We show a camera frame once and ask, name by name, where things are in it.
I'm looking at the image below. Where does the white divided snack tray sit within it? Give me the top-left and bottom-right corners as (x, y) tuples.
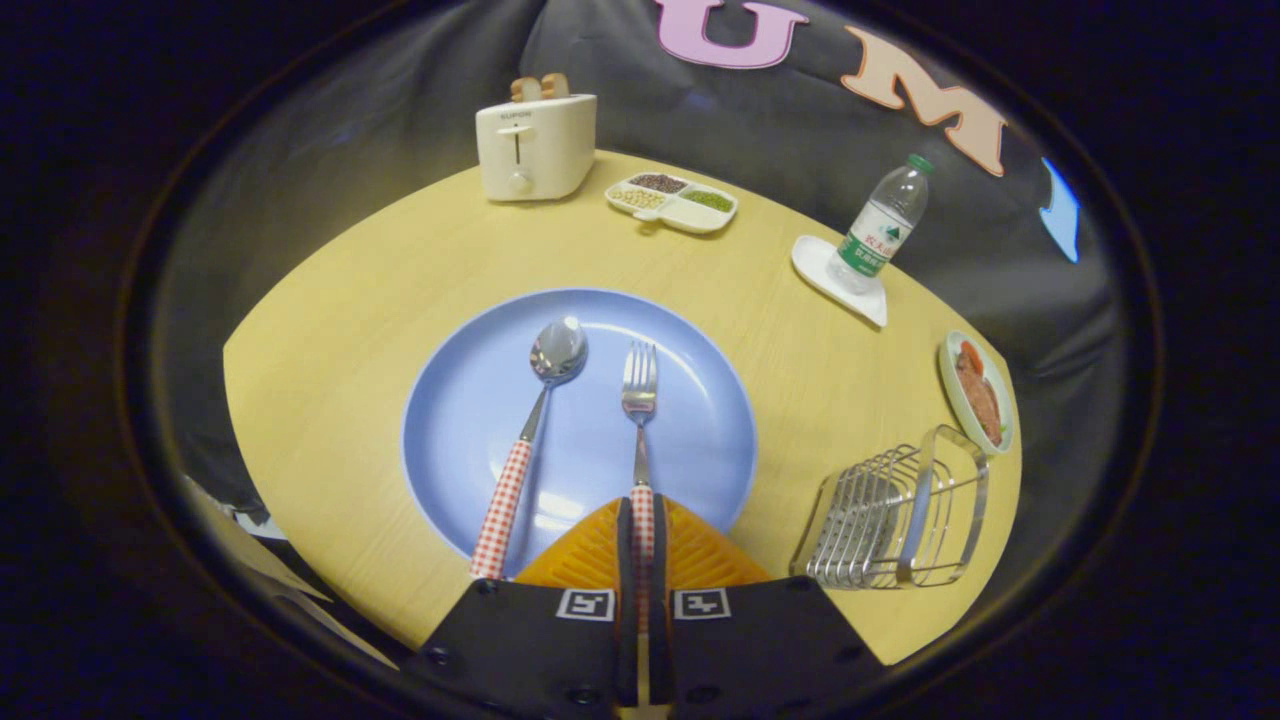
(605, 172), (739, 236)

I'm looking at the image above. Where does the cream white toaster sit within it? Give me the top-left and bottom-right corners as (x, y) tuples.
(475, 93), (599, 203)

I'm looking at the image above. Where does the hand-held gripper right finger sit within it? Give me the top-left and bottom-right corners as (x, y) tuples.
(648, 495), (886, 720)

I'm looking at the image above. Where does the crumpled brown paper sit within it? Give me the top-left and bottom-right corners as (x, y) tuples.
(185, 478), (331, 603)

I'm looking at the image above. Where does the white square coaster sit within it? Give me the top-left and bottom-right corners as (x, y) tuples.
(791, 235), (889, 329)

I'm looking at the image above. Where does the blue round plate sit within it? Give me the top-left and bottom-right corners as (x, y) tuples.
(401, 288), (758, 579)

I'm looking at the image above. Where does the green-rimmed plate of food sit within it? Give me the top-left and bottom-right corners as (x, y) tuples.
(938, 331), (1016, 456)

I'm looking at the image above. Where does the spoon with red checkered handle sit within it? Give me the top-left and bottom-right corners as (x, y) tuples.
(470, 316), (589, 581)

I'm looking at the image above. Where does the fork with red checkered handle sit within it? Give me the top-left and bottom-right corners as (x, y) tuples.
(621, 341), (659, 631)

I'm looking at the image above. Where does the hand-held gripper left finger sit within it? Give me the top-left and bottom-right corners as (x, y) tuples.
(400, 497), (641, 720)

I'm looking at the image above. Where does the clear water bottle green cap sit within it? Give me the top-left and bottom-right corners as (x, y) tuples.
(827, 153), (936, 296)

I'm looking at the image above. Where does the metal wire drying rack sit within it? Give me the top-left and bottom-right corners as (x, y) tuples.
(790, 425), (991, 591)

